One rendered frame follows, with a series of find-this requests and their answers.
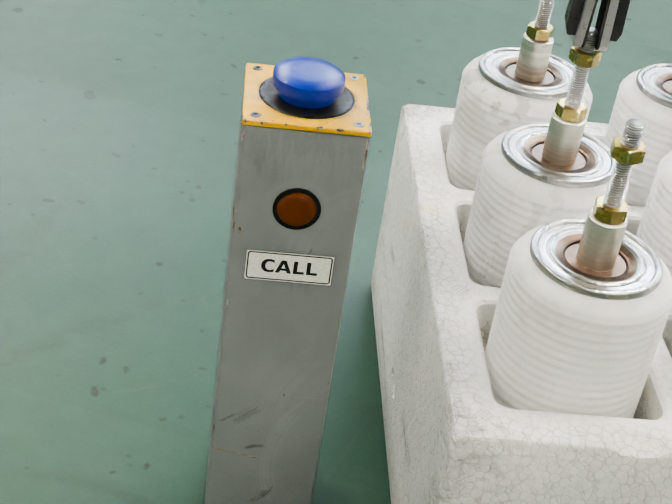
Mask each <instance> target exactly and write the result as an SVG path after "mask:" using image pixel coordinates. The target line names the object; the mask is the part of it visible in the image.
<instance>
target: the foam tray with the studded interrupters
mask: <svg viewBox="0 0 672 504"><path fill-rule="evenodd" d="M454 113H455V108H445V107H435V106H425V105H415V104H407V105H405V106H402V108H401V114H400V119H399V125H398V131H397V136H396V142H395V148H394V153H393V159H392V165H391V170H390V176H389V182H388V187H387V193H386V199H385V204H384V210H383V216H382V222H381V227H380V233H379V239H378V244H377V250H376V256H375V261H374V267H373V273H372V278H371V289H372V300H373V311H374V322H375V333H376V344H377V355H378V366H379V377H380V388H381V399H382V410H383V421H384V431H385V442H386V453H387V464H388V475H389V486H390V497H391V504H672V307H671V310H670V312H669V316H668V319H667V321H666V324H665V327H664V330H663V333H662V336H661V339H660V342H659V344H658V347H657V350H656V353H655V356H654V359H653V362H652V365H651V367H650V371H649V373H648V376H647V379H646V382H645V385H644V388H643V390H642V394H641V396H640V399H639V403H638V405H637V408H636V411H635V414H634V417H633V419H632V418H619V417H606V416H593V415H580V414H567V413H554V412H541V411H528V410H515V409H509V408H506V407H503V406H501V405H500V404H498V403H497V402H496V401H495V399H494V397H493V392H492V387H491V382H490V377H489V372H488V367H487V362H486V357H485V351H486V346H487V343H488V338H489V334H490V330H491V325H492V322H493V317H494V314H495V309H496V306H497V301H498V298H499V293H500V290H501V288H499V287H488V286H482V285H479V284H476V283H474V282H473V281H471V280H470V278H469V274H468V269H467V264H466V259H465V254H464V249H463V242H464V238H465V233H466V228H467V224H468V219H469V215H470V211H471V205H472V202H473V197H474V193H475V191H471V190H463V189H459V188H456V187H454V186H453V185H451V184H450V180H449V175H448V170H447V165H446V160H445V156H446V153H447V147H448V142H449V137H450V133H451V127H452V122H453V119H454Z"/></svg>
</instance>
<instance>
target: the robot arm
mask: <svg viewBox="0 0 672 504"><path fill-rule="evenodd" d="M597 3H598V0H569V3H568V6H567V9H566V13H565V16H564V18H565V25H566V31H567V34H569V35H571V40H572V45H573V46H577V47H582V48H583V47H584V46H585V43H586V40H587V36H588V33H589V30H590V26H591V23H592V20H593V16H594V13H595V10H596V6H597ZM629 4H630V0H601V4H600V8H599V13H598V17H597V21H596V26H595V28H596V29H598V36H597V39H596V43H595V49H596V50H602V51H607V49H608V46H609V42H610V41H613V42H617V41H618V39H619V38H620V36H621V35H622V32H623V28H624V24H625V19H626V16H627V12H628V8H629Z"/></svg>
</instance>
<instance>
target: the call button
mask: <svg viewBox="0 0 672 504"><path fill-rule="evenodd" d="M345 80H346V77H345V74H344V73H343V71H342V70H341V69H339V68H338V67H337V66H336V65H334V64H332V63H330V62H328V61H325V60H322V59H319V58H313V57H292V58H288V59H285V60H283V61H281V62H279V63H277V64H276V65H275V67H274V69H273V78H272V83H273V85H274V87H275V88H276V89H277V90H278V94H279V96H280V97H281V98H282V99H283V100H284V101H285V102H287V103H289V104H291V105H294V106H297V107H302V108H309V109H317V108H324V107H327V106H330V105H331V104H333V103H334V101H335V98H337V97H339V96H340V95H341V94H342V93H343V91H344V87H345Z"/></svg>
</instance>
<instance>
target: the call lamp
mask: <svg viewBox="0 0 672 504"><path fill-rule="evenodd" d="M316 213H317V207H316V204H315V202H314V200H313V199H312V198H311V197H309V196H308V195H306V194H303V193H291V194H288V195H286V196H284V197H283V198H282V199H281V200H280V201H279V203H278V205H277V215H278V217H279V218H280V220H281V221H282V222H283V223H285V224H287V225H289V226H293V227H300V226H304V225H307V224H309V223H310V222H311V221H312V220H313V219H314V218H315V216H316Z"/></svg>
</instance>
